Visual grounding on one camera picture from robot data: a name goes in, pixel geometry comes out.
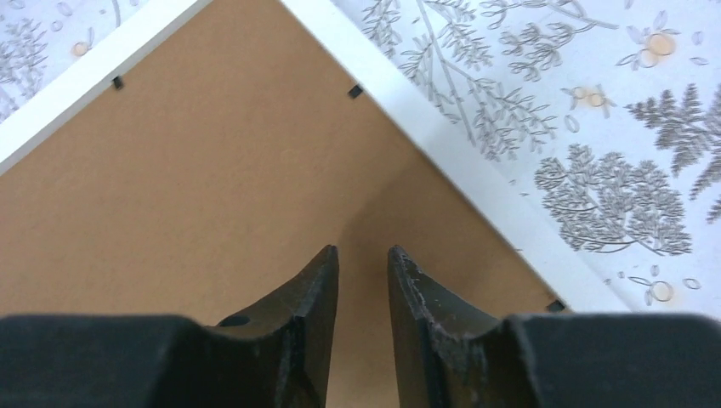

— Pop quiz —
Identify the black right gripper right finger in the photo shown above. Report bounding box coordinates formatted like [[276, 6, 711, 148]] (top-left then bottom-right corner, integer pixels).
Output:
[[388, 246, 720, 407]]

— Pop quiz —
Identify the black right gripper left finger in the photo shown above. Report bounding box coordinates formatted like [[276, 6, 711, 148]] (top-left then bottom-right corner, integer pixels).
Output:
[[1, 246, 339, 407]]

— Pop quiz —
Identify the white picture frame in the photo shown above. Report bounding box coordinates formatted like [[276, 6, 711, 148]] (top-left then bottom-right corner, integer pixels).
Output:
[[1, 1, 627, 407]]

